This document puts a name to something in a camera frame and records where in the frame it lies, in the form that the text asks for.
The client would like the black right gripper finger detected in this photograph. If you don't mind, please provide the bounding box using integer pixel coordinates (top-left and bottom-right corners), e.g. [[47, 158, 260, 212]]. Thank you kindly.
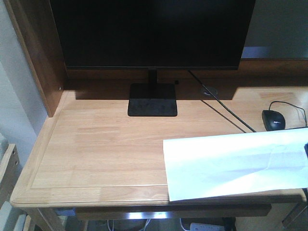
[[304, 143, 308, 157]]

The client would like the white paper sheet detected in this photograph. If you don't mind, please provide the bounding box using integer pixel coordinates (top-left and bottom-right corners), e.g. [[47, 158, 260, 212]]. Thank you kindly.
[[163, 128, 308, 201]]

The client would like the wooden desk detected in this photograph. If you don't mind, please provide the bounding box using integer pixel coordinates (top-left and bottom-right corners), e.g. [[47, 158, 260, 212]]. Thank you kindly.
[[4, 0, 308, 231]]

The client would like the black computer mouse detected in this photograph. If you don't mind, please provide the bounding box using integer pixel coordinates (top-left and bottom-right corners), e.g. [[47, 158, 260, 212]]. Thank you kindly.
[[262, 110, 286, 131]]

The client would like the white power strip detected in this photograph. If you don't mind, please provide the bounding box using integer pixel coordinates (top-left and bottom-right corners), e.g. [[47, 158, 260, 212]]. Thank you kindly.
[[190, 223, 225, 231]]

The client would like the black computer monitor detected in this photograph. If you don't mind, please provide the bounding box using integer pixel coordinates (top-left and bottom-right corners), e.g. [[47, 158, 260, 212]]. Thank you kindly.
[[50, 0, 255, 116]]

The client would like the grey cushioned wooden chair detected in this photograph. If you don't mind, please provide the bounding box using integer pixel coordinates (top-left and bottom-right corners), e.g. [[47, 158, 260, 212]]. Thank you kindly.
[[0, 144, 20, 207]]

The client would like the black monitor cable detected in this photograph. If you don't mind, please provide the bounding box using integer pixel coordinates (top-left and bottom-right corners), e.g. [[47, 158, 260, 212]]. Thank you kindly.
[[187, 69, 257, 133]]

